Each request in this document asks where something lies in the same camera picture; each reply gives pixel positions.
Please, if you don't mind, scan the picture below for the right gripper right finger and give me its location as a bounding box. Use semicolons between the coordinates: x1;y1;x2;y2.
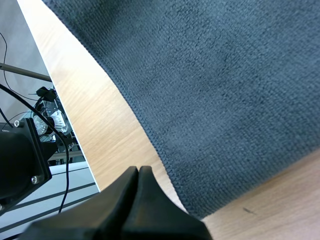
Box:
120;165;214;240

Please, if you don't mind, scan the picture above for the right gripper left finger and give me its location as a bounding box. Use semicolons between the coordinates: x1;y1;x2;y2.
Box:
18;166;139;240

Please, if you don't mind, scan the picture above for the dark grey towel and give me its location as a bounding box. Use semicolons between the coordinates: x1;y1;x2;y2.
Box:
41;0;320;221

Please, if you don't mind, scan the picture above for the grey metal rod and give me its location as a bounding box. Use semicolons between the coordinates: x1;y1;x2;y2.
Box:
0;62;53;82

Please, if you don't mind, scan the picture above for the black cable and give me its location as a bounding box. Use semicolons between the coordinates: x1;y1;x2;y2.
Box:
0;83;71;215

